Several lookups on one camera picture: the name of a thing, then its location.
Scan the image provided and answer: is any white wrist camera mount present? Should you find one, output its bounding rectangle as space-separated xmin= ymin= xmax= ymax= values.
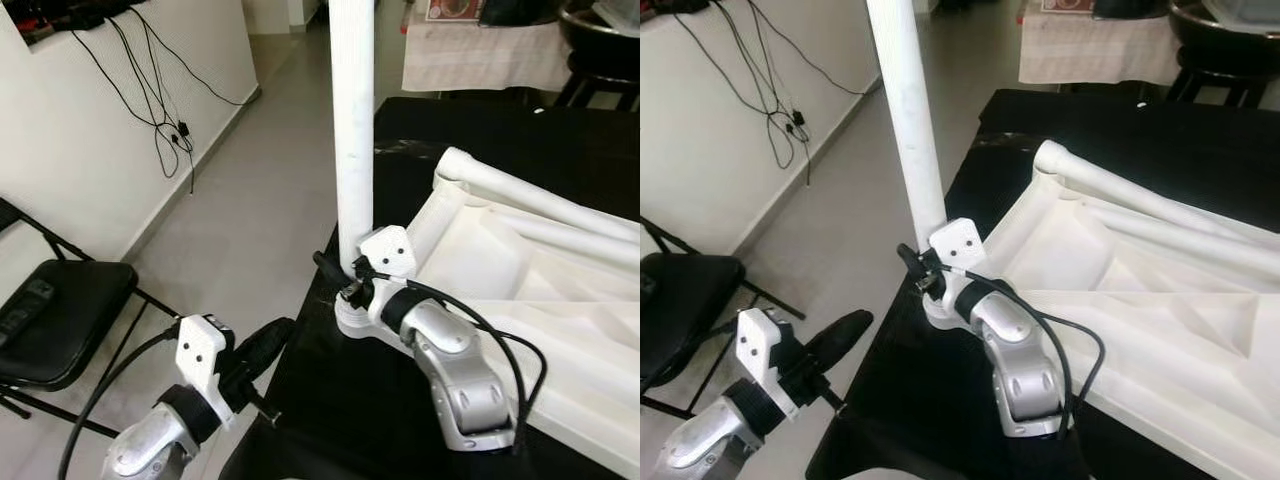
xmin=355 ymin=226 xmax=416 ymax=326
xmin=735 ymin=308 xmax=801 ymax=421
xmin=928 ymin=218 xmax=989 ymax=321
xmin=175 ymin=315 xmax=236 ymax=421

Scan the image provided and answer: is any black folding chair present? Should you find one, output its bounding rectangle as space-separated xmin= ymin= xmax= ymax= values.
xmin=640 ymin=215 xmax=806 ymax=421
xmin=0 ymin=198 xmax=181 ymax=441

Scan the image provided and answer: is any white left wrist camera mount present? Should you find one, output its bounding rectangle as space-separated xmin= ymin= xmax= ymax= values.
xmin=175 ymin=315 xmax=236 ymax=421
xmin=735 ymin=308 xmax=801 ymax=421

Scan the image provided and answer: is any black power strip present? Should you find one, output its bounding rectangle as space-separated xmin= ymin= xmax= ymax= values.
xmin=0 ymin=280 xmax=56 ymax=346

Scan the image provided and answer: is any black device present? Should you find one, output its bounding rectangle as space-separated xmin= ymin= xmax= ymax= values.
xmin=20 ymin=0 xmax=131 ymax=36

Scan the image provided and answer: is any black wall cable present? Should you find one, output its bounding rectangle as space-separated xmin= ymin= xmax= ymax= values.
xmin=745 ymin=0 xmax=871 ymax=98
xmin=130 ymin=8 xmax=261 ymax=108
xmin=70 ymin=20 xmax=196 ymax=196
xmin=675 ymin=0 xmax=813 ymax=186

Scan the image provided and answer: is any translucent grey plastic container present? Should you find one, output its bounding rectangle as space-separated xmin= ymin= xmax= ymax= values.
xmin=1200 ymin=0 xmax=1280 ymax=26

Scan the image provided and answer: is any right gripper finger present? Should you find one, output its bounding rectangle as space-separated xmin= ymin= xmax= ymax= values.
xmin=313 ymin=250 xmax=353 ymax=293
xmin=897 ymin=243 xmax=936 ymax=289

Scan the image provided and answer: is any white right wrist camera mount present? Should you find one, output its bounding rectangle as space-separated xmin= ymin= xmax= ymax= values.
xmin=928 ymin=218 xmax=989 ymax=321
xmin=355 ymin=226 xmax=416 ymax=326

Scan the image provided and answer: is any black tablecloth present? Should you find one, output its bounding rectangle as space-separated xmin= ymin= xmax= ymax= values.
xmin=805 ymin=88 xmax=1280 ymax=480
xmin=218 ymin=97 xmax=641 ymax=480

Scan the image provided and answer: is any black stool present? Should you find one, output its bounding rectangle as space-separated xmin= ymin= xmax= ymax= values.
xmin=555 ymin=65 xmax=641 ymax=111
xmin=1165 ymin=50 xmax=1280 ymax=109

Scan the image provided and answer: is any white plastic table leg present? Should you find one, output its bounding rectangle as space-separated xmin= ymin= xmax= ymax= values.
xmin=1033 ymin=140 xmax=1280 ymax=251
xmin=437 ymin=146 xmax=641 ymax=243
xmin=328 ymin=0 xmax=377 ymax=278
xmin=865 ymin=0 xmax=949 ymax=251
xmin=490 ymin=205 xmax=641 ymax=271
xmin=1085 ymin=205 xmax=1280 ymax=281

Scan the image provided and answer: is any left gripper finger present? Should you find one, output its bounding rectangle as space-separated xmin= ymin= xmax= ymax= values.
xmin=235 ymin=317 xmax=297 ymax=381
xmin=808 ymin=308 xmax=876 ymax=371

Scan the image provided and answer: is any beige mat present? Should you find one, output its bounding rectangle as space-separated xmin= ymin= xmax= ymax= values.
xmin=1018 ymin=5 xmax=1183 ymax=86
xmin=402 ymin=15 xmax=573 ymax=93

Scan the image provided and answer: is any white plastic table top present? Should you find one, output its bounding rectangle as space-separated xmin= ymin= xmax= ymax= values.
xmin=920 ymin=140 xmax=1280 ymax=480
xmin=333 ymin=148 xmax=641 ymax=479

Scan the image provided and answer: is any black bag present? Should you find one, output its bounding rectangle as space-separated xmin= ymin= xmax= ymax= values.
xmin=478 ymin=0 xmax=561 ymax=28
xmin=1090 ymin=0 xmax=1171 ymax=21

